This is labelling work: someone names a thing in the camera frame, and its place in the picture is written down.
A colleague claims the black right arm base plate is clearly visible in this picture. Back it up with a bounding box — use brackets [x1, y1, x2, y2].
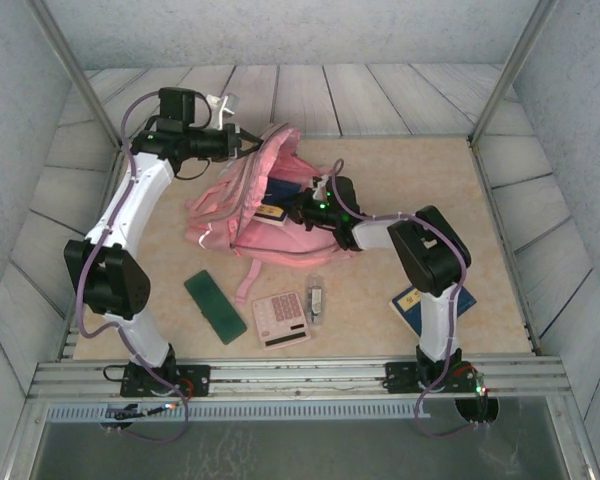
[383, 360, 481, 396]

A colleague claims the pink calculator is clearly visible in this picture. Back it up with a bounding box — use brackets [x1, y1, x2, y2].
[251, 291, 314, 350]

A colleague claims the aluminium frame post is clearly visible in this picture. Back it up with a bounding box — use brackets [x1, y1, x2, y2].
[27, 0, 126, 150]
[468, 0, 561, 147]

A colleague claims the blue notebook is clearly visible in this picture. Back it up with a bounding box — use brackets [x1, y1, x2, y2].
[390, 285, 478, 341]
[255, 178, 301, 227]

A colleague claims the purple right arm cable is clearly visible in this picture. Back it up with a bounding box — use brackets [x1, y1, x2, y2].
[329, 158, 474, 361]

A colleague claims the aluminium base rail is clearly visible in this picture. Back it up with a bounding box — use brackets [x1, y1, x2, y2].
[27, 357, 574, 401]

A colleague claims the aluminium table edge rail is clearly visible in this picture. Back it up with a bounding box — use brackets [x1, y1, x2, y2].
[469, 142, 542, 357]
[59, 142, 127, 361]

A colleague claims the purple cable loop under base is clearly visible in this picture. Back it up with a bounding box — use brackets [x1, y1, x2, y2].
[99, 382, 192, 446]
[409, 367, 486, 441]

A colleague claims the slotted white cable duct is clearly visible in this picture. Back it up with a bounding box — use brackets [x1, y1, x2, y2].
[44, 399, 431, 421]

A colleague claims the green pencil case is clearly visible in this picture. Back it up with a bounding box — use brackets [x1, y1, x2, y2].
[183, 269, 248, 346]

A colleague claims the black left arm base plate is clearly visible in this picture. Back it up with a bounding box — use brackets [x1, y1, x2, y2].
[119, 364, 212, 399]

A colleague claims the grey metal panel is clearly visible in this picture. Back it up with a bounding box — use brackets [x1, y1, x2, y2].
[27, 399, 579, 480]

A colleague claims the pink student backpack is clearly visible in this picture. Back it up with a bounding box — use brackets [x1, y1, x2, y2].
[183, 123, 356, 306]

